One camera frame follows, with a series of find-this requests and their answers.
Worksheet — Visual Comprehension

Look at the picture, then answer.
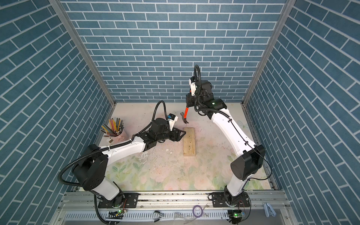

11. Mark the black binder clip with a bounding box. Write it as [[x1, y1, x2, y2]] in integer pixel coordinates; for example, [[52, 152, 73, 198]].
[[152, 211, 165, 223]]

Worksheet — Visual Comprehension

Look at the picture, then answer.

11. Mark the red-handled claw hammer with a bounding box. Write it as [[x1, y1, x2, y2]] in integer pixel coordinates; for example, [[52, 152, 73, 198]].
[[181, 107, 188, 124]]

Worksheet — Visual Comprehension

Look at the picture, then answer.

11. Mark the wooden block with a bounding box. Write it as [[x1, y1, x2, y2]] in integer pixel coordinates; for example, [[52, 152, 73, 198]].
[[183, 127, 196, 157]]

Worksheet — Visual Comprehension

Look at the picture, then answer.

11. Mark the pink pencil cup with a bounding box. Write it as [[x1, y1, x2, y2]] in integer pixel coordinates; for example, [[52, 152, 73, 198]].
[[112, 130, 129, 144]]

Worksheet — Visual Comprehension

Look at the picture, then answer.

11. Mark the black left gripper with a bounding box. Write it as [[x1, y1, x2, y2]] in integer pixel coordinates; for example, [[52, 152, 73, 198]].
[[155, 126, 186, 143]]

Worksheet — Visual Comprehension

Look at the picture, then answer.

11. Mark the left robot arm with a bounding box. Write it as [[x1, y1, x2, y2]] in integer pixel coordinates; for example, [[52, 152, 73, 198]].
[[58, 118, 186, 201]]

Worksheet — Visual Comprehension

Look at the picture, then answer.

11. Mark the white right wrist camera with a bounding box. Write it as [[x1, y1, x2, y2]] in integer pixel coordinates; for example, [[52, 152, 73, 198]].
[[189, 77, 197, 96]]

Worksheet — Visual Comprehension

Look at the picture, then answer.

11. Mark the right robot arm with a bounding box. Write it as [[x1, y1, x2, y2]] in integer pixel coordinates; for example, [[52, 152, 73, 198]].
[[181, 77, 266, 204]]

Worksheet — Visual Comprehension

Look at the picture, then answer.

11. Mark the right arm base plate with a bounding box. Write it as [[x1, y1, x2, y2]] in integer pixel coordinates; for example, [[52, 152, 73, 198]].
[[207, 192, 251, 208]]

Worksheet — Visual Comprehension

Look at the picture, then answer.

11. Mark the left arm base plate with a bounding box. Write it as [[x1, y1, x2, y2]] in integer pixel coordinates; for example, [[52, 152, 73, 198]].
[[97, 193, 139, 209]]

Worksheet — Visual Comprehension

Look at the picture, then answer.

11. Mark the grey clamp tool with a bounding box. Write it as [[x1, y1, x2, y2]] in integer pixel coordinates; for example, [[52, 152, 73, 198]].
[[263, 203, 277, 218]]

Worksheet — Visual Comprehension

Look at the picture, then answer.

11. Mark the aluminium mounting rail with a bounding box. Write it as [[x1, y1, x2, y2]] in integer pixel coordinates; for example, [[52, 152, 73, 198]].
[[50, 190, 297, 225]]

